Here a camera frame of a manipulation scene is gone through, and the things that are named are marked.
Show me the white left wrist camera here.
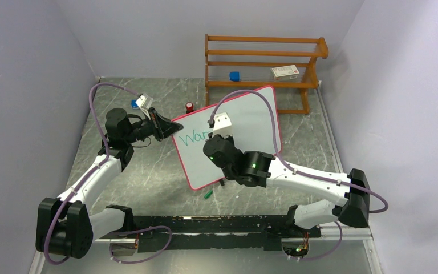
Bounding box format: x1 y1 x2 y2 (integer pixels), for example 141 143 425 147
135 94 153 111

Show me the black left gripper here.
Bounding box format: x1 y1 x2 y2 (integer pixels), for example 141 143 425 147
125 107 183 144

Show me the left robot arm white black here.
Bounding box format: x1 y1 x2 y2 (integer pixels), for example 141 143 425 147
35 108 184 259

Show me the orange wooden rack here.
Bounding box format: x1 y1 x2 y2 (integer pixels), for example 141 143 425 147
204 35 330 115

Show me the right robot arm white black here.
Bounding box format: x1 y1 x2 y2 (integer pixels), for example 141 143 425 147
203 136 370 236

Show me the blue object on rack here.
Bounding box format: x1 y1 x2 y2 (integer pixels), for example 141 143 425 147
229 71 241 82

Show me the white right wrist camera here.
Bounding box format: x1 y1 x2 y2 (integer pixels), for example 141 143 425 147
212 112 233 139

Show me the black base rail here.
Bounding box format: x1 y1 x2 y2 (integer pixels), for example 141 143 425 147
102 215 322 252

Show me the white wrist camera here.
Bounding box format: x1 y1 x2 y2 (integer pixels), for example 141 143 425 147
135 94 153 111
212 112 233 139

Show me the blue eraser block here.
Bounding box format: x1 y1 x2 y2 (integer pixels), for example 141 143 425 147
131 100 139 110

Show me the aluminium frame rail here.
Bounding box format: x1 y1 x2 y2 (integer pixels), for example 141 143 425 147
313 223 384 273

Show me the pink-framed whiteboard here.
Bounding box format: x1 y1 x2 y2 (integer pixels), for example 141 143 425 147
171 85 282 191

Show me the green marker cap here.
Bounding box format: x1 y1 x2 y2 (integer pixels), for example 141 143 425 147
204 190 213 199

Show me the white red box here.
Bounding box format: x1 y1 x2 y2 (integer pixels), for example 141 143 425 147
271 65 299 80

